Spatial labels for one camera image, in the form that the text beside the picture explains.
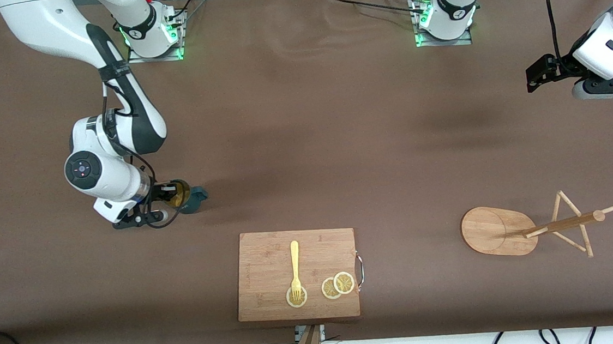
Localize teal mug with yellow inside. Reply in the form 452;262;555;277
167;177;211;216

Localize wooden cup rack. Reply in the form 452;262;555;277
459;186;613;268

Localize brown table cover sheet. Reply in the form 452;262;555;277
0;0;613;344

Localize yellow plastic fork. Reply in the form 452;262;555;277
287;240;304;303

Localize lemon slice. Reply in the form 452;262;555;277
320;276;343;301
285;285;309;309
332;270;356;295

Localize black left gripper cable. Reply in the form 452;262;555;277
546;0;579;75

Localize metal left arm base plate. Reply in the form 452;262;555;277
411;0;473;50

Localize wooden cutting board, metal handle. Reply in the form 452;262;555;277
232;224;368;327

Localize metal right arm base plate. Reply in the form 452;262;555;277
123;6;187;65

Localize grey metal post bracket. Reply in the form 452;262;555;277
294;324;326;343

